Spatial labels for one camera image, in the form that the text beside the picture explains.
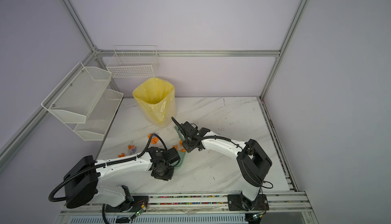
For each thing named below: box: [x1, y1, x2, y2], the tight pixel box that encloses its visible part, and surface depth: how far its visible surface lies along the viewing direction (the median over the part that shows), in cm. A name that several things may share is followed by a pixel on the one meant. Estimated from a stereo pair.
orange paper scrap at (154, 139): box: [147, 133, 159, 145], surface depth 97 cm
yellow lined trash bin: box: [132, 77, 177, 128], surface depth 95 cm
